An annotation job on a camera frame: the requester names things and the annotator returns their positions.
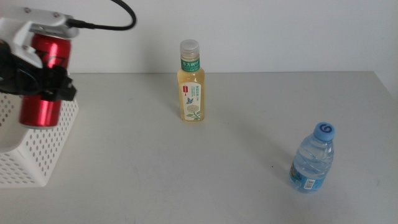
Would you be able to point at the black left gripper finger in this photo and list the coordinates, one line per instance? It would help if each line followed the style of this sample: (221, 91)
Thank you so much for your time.
(59, 85)

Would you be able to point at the red soda can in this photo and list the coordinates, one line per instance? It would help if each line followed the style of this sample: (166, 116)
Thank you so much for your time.
(40, 113)

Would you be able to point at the yellow tea bottle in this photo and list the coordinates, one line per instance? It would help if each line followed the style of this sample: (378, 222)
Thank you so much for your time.
(191, 87)

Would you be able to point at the blue cap water bottle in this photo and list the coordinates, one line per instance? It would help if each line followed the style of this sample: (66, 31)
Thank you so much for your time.
(312, 158)

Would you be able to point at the white perforated plastic basket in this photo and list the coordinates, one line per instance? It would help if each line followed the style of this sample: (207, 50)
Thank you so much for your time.
(46, 149)

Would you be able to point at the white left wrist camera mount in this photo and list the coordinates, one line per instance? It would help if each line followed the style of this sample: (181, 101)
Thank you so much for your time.
(46, 21)

